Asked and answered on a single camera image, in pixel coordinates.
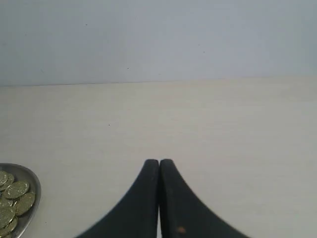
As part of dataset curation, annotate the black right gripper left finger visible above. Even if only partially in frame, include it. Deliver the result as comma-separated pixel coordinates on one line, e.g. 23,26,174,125
79,159,159,238

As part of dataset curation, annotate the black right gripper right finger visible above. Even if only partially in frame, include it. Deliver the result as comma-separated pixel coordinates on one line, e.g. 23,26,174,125
159,159,246,238

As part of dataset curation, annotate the gold coin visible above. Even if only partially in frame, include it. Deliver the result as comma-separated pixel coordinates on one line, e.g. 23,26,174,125
0,206,16,229
14,192,36,216
0,170,15,191
3,180,30,199
0,217,18,238

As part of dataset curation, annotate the round metal plate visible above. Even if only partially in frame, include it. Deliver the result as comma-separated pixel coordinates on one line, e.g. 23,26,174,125
0,163,42,238

